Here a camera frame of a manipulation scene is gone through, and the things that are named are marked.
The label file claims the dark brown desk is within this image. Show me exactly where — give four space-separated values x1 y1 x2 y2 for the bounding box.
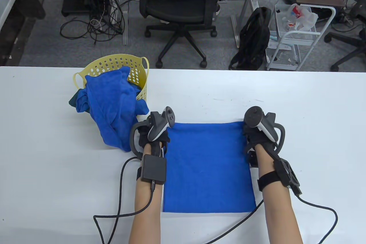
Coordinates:
0 0 46 66

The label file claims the black office chair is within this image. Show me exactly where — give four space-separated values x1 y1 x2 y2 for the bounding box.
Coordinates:
134 0 229 69

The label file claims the blue clothes shirt white tag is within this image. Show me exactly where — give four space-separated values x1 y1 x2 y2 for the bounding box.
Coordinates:
76 88 150 116

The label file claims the person's right hand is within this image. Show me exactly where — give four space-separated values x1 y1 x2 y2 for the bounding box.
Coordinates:
242 122 279 156

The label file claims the grey metal desk frame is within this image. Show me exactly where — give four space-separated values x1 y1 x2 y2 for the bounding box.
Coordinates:
226 0 265 48

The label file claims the black sensor box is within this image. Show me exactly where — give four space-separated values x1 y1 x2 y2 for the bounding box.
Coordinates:
141 154 167 183

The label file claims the grey handheld controller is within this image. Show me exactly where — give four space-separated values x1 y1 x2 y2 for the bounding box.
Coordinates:
244 106 286 153
130 107 176 160

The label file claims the black cable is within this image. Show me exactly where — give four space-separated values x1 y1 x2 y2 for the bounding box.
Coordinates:
93 157 156 244
204 194 338 244

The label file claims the black swivel chair base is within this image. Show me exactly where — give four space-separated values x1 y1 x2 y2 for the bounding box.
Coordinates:
324 7 366 72

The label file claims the white plastic bag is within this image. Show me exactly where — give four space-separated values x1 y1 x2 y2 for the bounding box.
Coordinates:
282 3 319 31

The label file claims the person's left forearm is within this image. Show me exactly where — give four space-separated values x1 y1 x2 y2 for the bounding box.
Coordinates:
128 142 168 244

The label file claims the person's right forearm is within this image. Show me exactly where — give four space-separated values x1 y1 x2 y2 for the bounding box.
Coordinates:
253 142 303 244

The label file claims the yellow perforated laundry basket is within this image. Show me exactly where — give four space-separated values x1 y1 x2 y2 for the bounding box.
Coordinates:
73 54 150 103

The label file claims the white utility cart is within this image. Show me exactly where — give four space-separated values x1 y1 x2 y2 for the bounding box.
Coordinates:
265 0 336 71

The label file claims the dark green clothes garment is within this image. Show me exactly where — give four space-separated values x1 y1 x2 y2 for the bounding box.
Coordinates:
69 91 79 110

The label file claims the blue towel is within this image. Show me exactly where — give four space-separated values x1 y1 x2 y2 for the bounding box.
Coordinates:
162 122 257 214
85 66 142 152

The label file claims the black mesh wrist bracket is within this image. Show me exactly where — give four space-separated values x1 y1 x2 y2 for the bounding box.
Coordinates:
257 158 303 197

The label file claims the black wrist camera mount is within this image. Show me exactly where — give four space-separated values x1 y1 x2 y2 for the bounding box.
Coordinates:
247 148 260 168

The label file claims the person's left hand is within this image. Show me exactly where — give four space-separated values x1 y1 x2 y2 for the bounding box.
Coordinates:
138 125 171 158

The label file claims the black backpack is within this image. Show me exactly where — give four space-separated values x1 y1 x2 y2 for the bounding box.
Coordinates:
229 7 272 70

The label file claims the bundle of black floor cables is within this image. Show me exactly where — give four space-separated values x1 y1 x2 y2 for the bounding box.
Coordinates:
59 0 129 45

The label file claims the grey metal desk leg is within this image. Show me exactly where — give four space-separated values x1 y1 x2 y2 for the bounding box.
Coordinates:
106 0 128 45

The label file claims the white power strip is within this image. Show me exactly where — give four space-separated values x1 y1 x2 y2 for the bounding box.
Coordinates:
110 0 122 25

